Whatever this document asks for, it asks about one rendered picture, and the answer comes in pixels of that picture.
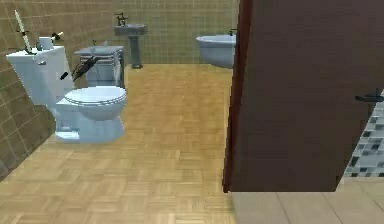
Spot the white wall basin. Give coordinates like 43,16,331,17
195,34,238,70

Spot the black door handle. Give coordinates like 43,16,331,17
354,88,384,104

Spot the grey pedestal sink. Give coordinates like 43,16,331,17
114,23,149,70

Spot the black sink faucet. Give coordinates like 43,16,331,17
114,12,129,28

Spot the brown room door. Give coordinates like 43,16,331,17
222,0,384,194

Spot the grey vanity sink cabinet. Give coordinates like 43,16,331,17
73,45,126,89

